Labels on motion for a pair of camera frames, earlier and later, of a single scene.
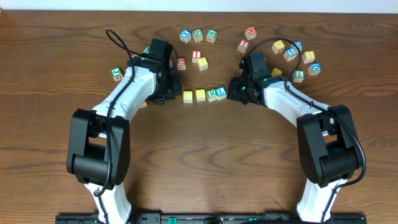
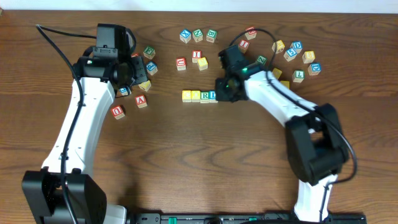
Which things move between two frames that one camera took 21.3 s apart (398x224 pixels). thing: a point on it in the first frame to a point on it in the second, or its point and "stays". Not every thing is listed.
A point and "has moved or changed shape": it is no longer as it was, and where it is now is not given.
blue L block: [221, 93] has moved or changed shape
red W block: [250, 33] stays
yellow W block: [278, 46] stays
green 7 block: [298, 76] stays
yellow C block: [188, 96] stays
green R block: [211, 94] has moved or changed shape
